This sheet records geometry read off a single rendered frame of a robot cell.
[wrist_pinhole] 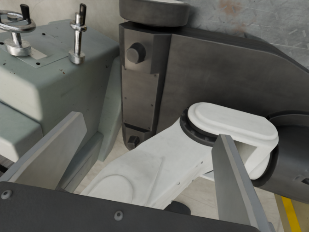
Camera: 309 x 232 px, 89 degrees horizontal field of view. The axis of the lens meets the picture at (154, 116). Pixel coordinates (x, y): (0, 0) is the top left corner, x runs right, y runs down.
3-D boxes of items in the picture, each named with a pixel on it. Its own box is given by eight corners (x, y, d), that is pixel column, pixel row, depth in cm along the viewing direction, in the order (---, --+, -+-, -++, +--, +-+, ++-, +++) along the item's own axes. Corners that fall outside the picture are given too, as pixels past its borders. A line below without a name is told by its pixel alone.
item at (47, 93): (76, 16, 94) (-57, 36, 49) (123, 43, 94) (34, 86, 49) (72, 109, 147) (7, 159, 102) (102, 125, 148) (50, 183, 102)
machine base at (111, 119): (69, 17, 108) (44, 20, 93) (145, 60, 108) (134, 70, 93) (67, 125, 187) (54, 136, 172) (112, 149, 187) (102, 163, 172)
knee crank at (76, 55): (77, -1, 54) (65, 0, 50) (93, 8, 54) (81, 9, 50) (75, 57, 69) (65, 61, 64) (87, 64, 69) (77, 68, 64)
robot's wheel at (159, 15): (195, 2, 50) (184, 6, 34) (191, 21, 53) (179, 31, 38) (136, -6, 53) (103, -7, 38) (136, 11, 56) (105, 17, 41)
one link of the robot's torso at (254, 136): (272, 113, 40) (289, 152, 31) (237, 159, 53) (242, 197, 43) (193, 93, 44) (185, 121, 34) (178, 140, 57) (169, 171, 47)
